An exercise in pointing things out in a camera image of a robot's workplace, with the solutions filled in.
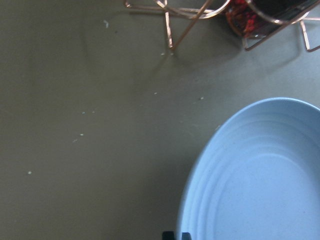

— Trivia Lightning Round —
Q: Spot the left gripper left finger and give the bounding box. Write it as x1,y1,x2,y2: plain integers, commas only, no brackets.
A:
161,231,175,240

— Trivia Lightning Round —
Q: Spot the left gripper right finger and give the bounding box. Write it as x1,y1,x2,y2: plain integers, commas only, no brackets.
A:
181,232,191,240

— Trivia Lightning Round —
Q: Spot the blue plate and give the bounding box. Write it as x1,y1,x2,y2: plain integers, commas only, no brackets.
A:
175,97,320,240

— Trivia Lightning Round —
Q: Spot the copper wire bottle rack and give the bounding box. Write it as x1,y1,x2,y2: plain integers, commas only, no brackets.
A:
123,0,320,53

